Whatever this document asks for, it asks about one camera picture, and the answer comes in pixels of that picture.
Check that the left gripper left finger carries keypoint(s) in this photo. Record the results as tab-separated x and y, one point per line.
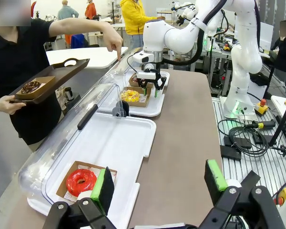
102	188

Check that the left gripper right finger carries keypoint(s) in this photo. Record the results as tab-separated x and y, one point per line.
214	177

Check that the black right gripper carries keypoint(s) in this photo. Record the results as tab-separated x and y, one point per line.
152	66

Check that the dark brown serving tray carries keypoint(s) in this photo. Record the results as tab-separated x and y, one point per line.
62	71

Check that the cardboard box of chocolate donut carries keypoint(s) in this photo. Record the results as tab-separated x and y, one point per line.
46	82

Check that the chocolate donut with nut sprinkles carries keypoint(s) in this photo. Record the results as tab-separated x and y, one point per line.
29	87

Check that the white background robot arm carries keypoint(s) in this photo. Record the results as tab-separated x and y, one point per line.
184	12

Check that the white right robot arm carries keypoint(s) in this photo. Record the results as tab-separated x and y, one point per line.
240	59

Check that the person's left forearm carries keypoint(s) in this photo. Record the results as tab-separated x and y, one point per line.
78	25

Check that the cardboard box of yellow donut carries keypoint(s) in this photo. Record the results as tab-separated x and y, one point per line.
145	101

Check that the cardboard box of dark donut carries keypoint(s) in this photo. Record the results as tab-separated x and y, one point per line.
133	84

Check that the dark sprinkled donut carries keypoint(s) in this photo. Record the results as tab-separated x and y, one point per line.
134	78

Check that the red glazed donut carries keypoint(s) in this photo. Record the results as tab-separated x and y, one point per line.
82	188

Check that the yellow sprinkled donut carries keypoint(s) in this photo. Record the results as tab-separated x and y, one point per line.
129	95

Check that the cardboard box of red donut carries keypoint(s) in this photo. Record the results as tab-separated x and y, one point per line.
62	188

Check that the person in yellow hoodie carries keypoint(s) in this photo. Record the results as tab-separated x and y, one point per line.
133	19

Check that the person in orange top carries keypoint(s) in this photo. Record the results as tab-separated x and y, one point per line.
90	10

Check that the person in grey-blue shirt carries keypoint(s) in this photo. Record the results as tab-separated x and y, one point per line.
66	12

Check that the seated person in black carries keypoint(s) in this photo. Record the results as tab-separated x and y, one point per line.
283	52

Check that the person in black shirt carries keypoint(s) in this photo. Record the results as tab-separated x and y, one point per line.
12	59

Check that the person's left hand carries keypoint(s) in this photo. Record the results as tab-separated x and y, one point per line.
114	39

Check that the person's right hand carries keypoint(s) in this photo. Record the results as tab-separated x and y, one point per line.
4	105

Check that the white plastic serving tray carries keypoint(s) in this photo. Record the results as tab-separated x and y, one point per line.
114	143
155	105

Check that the flat black power brick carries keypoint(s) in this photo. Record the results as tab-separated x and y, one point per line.
240	142
230	152

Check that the white flange module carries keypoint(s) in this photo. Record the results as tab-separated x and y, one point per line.
143	57

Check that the white printed paper liner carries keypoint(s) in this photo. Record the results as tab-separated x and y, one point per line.
69	196

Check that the black block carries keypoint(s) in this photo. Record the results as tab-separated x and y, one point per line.
251	177

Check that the black lid hinge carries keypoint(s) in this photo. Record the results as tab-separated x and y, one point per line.
120	110

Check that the aluminium profile platform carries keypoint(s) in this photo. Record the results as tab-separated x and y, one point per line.
259	164

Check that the yellow emergency stop box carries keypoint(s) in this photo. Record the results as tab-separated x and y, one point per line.
282	195
261	108

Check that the white background table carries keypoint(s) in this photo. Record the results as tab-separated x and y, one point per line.
85	56

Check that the dark metal cup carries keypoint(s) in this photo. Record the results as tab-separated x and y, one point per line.
68	93

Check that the blue chair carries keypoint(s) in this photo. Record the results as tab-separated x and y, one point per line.
78	40

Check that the black tripod leg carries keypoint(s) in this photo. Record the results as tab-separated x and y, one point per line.
282	121

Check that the white side table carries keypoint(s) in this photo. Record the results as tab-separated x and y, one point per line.
282	109

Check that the white board panel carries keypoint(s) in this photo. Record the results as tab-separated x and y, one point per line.
266	35

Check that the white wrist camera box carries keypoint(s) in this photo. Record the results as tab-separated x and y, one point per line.
145	75

